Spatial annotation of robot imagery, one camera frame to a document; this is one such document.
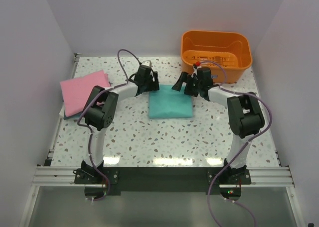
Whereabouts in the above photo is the orange plastic basket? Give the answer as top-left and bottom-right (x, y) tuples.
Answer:
(180, 30), (253, 83)

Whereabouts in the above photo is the mint green t-shirt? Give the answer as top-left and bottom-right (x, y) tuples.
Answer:
(149, 85), (193, 119)

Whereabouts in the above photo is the folded pink t-shirt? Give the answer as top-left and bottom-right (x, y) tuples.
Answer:
(60, 70), (110, 116)

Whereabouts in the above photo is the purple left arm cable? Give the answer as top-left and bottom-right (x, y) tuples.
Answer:
(77, 49), (143, 203)

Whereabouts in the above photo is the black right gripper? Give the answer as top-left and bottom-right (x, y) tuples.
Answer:
(172, 72), (202, 98)

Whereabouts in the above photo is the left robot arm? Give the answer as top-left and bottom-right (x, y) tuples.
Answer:
(78, 64), (160, 183)

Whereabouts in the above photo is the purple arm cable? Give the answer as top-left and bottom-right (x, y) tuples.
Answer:
(77, 49), (143, 203)
(193, 60), (274, 227)

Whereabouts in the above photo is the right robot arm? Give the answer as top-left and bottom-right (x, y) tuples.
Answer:
(172, 67), (265, 184)

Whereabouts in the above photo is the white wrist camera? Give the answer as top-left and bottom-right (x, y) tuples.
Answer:
(141, 60), (152, 67)
(192, 61), (201, 72)

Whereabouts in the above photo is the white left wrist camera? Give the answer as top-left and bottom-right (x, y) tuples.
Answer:
(141, 60), (152, 67)

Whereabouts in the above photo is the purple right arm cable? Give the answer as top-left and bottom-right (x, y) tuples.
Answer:
(193, 60), (274, 227)

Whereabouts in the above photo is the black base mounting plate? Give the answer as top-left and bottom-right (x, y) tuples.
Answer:
(73, 167), (252, 198)

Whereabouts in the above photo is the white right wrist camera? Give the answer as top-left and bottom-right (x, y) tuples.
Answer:
(192, 61), (201, 72)

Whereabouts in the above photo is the folded dark teal t-shirt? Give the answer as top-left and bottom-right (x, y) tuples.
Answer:
(63, 114), (79, 120)

